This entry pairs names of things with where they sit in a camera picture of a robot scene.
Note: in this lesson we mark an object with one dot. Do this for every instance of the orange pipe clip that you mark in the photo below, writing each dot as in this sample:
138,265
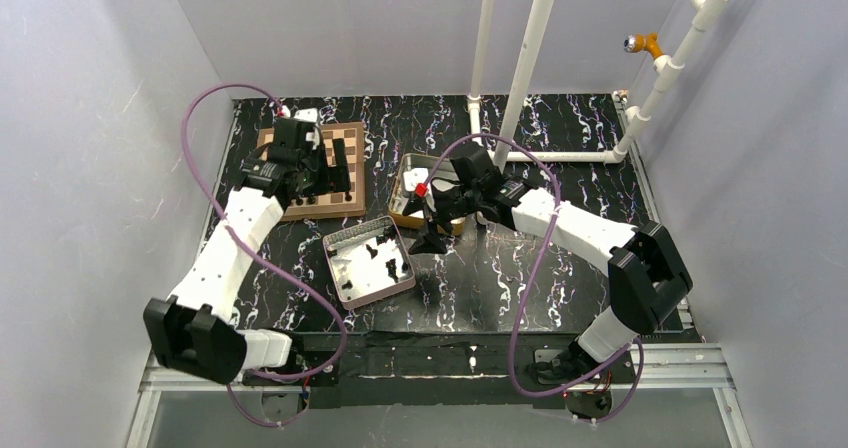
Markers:
648,43

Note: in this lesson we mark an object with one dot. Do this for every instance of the pink-rimmed silver tin tray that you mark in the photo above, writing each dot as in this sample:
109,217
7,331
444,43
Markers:
360,280

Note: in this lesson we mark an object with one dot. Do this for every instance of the gold-rimmed tin tray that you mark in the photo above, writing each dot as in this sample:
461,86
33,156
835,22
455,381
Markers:
413,169

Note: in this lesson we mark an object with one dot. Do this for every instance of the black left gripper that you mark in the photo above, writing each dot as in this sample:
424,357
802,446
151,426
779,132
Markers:
324,169

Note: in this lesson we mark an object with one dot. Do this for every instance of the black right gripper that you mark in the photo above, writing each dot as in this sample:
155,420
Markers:
444,205

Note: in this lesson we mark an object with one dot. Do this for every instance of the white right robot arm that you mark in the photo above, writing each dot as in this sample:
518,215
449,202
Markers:
647,276

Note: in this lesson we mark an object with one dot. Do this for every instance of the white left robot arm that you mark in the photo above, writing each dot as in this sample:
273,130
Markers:
190,330

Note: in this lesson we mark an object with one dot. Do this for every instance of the black chess queen piece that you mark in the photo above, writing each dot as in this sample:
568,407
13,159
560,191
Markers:
373,252

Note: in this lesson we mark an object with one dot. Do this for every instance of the white PVC pipe frame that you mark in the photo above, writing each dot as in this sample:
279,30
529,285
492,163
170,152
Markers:
592,76

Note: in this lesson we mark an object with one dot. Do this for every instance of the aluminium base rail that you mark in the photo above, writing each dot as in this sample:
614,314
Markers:
456,393

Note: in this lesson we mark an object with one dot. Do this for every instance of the black chess bishop piece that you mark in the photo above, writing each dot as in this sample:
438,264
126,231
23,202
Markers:
391,266

